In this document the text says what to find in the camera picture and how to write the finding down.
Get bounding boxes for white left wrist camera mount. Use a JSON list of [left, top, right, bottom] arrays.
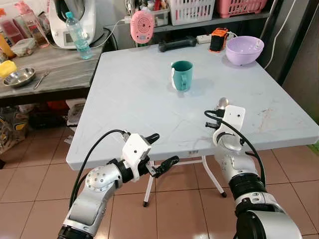
[[121, 132, 152, 170]]

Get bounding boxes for white kitchen appliance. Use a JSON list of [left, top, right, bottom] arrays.
[[48, 0, 98, 49]]

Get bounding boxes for white folding table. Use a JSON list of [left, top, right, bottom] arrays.
[[66, 42, 319, 208]]

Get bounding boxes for red plastic container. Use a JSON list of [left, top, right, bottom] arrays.
[[0, 9, 23, 46]]

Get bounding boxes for pink round device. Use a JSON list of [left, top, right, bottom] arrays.
[[130, 7, 156, 45]]

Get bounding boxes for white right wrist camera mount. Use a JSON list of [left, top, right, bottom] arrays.
[[219, 105, 247, 150]]

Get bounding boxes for orange and black device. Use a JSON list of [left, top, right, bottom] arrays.
[[209, 27, 229, 53]]

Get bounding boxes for clear plastic water bottle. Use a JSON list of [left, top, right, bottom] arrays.
[[65, 11, 93, 60]]

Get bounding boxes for clear plastic food container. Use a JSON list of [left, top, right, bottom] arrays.
[[10, 38, 37, 57]]

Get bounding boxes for pink plastic basket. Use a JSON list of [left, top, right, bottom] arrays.
[[215, 0, 269, 18]]

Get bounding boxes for clear plastic box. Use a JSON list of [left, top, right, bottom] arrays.
[[152, 7, 170, 27]]

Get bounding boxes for white charging cable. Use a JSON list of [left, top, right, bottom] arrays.
[[95, 17, 133, 48]]

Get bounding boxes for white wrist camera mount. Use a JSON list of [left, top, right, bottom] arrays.
[[121, 132, 152, 170], [219, 105, 247, 150]]

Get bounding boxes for black flashlight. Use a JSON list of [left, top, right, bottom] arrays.
[[158, 36, 198, 53]]

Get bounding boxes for white plastic basket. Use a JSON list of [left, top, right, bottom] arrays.
[[166, 0, 216, 26]]

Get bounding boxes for white power strip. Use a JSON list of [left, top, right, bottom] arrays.
[[195, 33, 213, 45]]

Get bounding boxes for pink lidded plastic container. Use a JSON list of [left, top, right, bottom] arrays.
[[13, 1, 50, 48]]

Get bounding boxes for silver metal fork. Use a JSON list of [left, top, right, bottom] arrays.
[[33, 70, 51, 91]]

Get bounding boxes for purple plastic bowl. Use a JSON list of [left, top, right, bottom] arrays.
[[225, 35, 265, 67]]

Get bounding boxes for grey wooden side table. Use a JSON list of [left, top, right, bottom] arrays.
[[0, 44, 106, 107]]

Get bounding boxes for woven storage bag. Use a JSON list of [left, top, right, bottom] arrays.
[[0, 106, 30, 153]]

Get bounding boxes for black metal shelf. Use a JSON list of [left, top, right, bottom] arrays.
[[102, 0, 301, 86]]

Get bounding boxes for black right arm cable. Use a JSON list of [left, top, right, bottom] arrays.
[[204, 110, 266, 186]]

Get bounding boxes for orange plastic bottle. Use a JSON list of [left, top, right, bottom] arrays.
[[0, 32, 15, 62]]

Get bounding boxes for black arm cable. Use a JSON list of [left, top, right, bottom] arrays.
[[204, 110, 266, 186], [69, 129, 132, 211]]

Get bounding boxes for stainless steel bowl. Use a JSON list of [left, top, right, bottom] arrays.
[[2, 67, 36, 89]]

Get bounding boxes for teal ceramic mug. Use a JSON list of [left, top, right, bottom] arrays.
[[170, 60, 194, 93]]

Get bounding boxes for silver metal spoon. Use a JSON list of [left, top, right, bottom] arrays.
[[215, 97, 230, 110]]

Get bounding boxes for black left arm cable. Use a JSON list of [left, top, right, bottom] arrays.
[[69, 129, 132, 211]]

